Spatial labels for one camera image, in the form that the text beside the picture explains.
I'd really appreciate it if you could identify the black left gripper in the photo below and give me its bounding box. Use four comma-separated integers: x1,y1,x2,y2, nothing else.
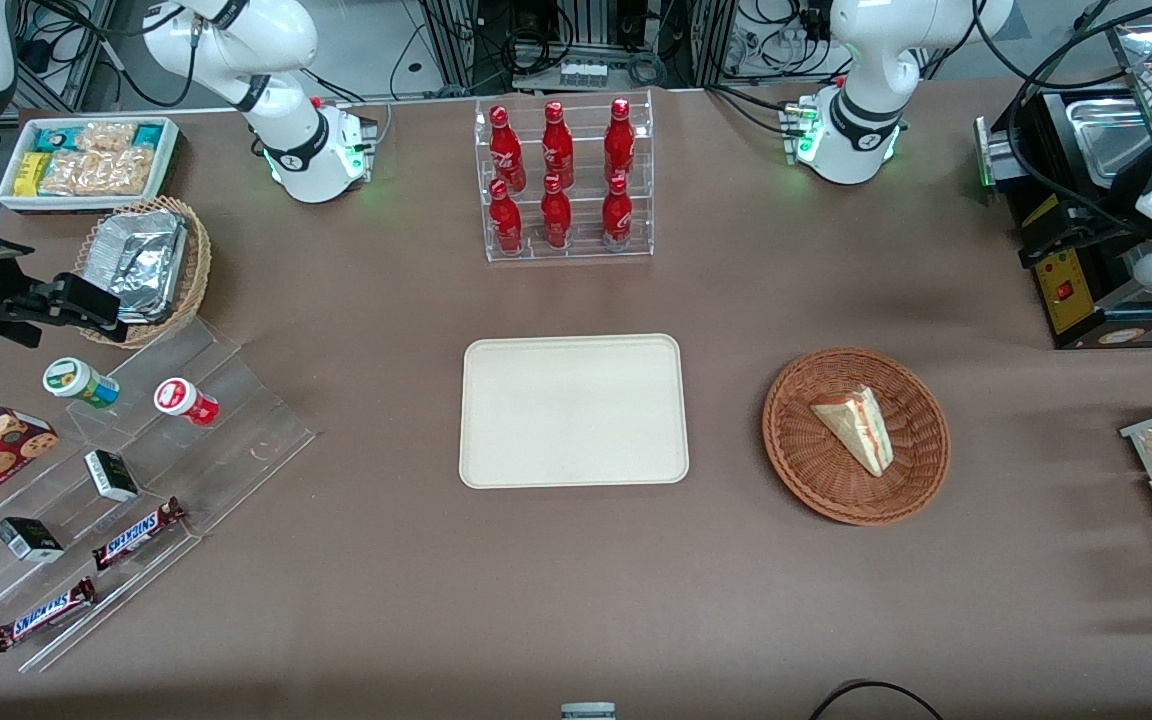
1020,190,1152,269

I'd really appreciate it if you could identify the triangular sandwich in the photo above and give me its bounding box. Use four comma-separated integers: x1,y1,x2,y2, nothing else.
809,385,895,477

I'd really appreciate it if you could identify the light wicker basket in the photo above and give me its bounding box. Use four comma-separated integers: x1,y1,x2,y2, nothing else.
74,195,213,349

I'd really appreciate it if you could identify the round brown wicker basket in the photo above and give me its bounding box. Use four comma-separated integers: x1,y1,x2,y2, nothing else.
762,346,951,527

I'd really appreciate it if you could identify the cream rectangular tray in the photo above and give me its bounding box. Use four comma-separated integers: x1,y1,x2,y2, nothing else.
459,333,690,490

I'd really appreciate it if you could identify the black food warmer machine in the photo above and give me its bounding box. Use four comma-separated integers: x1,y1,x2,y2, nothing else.
974,0,1152,351

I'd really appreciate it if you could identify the green lid cup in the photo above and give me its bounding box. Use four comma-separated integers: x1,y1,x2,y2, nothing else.
43,357,121,410

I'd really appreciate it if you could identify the aluminium foil container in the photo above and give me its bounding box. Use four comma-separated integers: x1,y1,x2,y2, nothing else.
99,208,188,324

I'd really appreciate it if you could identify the steel warmer pan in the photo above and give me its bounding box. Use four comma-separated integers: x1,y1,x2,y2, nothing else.
1066,96,1152,187

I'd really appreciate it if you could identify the yellow snack packet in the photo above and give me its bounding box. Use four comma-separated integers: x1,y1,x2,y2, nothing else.
14,152,53,197

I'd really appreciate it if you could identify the red lid cup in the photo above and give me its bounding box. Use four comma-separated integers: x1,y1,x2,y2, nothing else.
154,377,220,427

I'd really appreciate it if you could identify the clear rice cracker bag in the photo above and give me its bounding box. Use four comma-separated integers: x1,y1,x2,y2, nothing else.
40,148,154,197

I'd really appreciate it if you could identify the small black box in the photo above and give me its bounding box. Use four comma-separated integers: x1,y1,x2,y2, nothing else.
0,517,65,563
84,450,140,503

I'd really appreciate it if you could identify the white snack box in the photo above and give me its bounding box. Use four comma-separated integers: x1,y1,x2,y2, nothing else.
0,115,182,216

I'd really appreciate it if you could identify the clear acrylic stepped shelf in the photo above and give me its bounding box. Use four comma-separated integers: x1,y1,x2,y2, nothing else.
0,315,318,674

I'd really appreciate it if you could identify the Snickers bar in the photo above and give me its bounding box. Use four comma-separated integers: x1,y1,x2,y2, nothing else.
91,497,187,572
0,577,98,653

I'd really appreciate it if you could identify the red soda bottle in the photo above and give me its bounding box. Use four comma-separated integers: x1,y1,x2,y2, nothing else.
542,100,575,189
604,97,636,181
602,172,634,247
541,173,573,249
489,105,526,191
489,178,524,253

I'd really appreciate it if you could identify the clear acrylic bottle rack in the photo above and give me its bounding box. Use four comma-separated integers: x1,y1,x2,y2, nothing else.
474,90,655,264

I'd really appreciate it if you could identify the black cable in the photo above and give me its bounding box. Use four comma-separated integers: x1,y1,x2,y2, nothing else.
808,679,947,720

